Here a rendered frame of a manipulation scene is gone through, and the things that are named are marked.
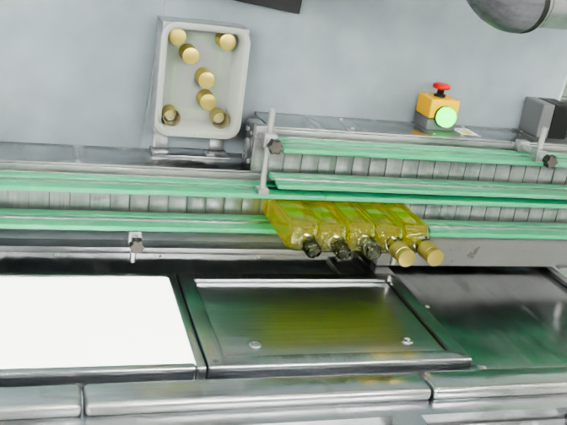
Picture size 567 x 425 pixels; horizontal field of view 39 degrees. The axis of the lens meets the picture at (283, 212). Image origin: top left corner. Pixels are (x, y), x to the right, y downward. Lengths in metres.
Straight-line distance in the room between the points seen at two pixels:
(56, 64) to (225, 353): 0.68
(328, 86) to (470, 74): 0.34
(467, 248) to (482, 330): 0.30
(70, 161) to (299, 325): 0.54
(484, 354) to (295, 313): 0.36
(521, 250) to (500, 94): 0.37
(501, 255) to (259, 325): 0.73
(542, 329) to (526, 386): 0.31
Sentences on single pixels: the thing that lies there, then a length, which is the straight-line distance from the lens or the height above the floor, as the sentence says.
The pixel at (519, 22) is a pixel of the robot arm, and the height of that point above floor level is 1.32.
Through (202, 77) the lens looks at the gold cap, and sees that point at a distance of 1.62.
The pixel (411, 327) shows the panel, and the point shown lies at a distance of 1.51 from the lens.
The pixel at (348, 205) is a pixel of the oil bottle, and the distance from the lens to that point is 1.61.
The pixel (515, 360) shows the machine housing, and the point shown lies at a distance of 1.57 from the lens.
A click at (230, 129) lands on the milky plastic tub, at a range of 1.64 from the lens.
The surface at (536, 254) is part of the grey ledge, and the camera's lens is 1.99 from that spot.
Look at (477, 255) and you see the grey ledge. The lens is 1.91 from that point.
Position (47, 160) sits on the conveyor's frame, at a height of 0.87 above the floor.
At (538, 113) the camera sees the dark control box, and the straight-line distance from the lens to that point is 1.93.
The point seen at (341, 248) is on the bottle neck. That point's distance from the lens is 1.44.
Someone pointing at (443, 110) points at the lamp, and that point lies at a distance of 1.78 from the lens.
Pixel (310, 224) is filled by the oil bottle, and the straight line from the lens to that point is 1.48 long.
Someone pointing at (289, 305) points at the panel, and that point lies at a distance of 1.50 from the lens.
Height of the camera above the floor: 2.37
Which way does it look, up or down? 63 degrees down
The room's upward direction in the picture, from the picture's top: 144 degrees clockwise
